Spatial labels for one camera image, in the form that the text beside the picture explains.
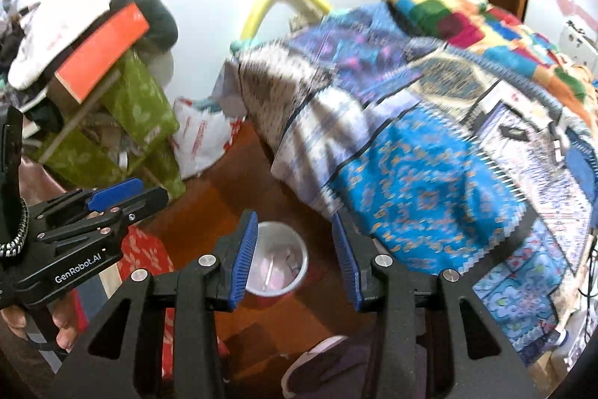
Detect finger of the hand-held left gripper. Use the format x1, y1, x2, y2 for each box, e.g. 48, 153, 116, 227
28, 178, 144, 227
35, 187, 169, 250

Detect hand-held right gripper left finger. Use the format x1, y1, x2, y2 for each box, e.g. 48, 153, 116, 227
49, 209, 260, 399

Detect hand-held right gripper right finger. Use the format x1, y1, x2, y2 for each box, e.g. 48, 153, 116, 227
331, 209, 545, 399

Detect small white bin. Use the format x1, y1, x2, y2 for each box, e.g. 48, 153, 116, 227
245, 221, 309, 298

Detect person's left hand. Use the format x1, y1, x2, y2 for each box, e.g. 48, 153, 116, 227
0, 296, 80, 355

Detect red floral cloth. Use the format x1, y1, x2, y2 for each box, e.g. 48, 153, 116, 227
70, 226, 176, 381

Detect white plastic bag red print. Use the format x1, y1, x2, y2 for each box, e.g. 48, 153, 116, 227
172, 97, 244, 180

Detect blue patchwork bedsheet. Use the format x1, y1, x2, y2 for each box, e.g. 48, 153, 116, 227
219, 1, 598, 367

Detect green leaf-print bag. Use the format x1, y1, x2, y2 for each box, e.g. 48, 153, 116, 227
37, 50, 187, 201

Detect grey slipper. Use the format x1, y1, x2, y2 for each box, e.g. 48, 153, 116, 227
280, 336, 349, 397

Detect orange box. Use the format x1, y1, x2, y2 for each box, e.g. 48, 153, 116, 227
53, 3, 150, 104

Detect white cloth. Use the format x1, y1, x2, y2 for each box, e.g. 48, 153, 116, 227
8, 0, 113, 90

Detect dark green cloth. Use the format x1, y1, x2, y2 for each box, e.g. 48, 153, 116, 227
110, 0, 179, 51

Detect yellow padded tube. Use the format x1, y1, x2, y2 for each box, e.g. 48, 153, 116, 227
240, 0, 332, 42

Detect colourful checked blanket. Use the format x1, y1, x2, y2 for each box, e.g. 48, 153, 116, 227
383, 0, 598, 124

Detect white wall socket box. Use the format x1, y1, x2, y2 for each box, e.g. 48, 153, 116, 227
558, 19, 598, 70

